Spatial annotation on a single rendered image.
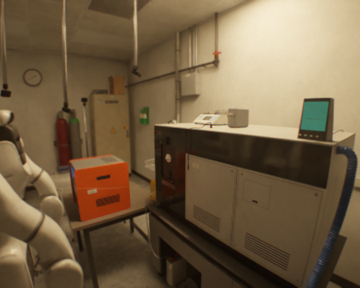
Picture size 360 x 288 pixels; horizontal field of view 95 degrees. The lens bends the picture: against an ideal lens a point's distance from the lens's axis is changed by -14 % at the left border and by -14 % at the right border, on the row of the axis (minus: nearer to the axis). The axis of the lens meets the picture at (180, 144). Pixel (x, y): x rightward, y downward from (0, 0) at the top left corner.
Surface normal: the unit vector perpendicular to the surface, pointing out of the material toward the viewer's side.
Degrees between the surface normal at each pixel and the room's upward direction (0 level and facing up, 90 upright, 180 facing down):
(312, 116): 80
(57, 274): 83
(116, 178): 90
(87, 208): 90
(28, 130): 90
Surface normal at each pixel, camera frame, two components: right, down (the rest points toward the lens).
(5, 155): 0.88, 0.04
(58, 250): 0.73, 0.12
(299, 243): -0.79, 0.10
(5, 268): 0.57, 0.11
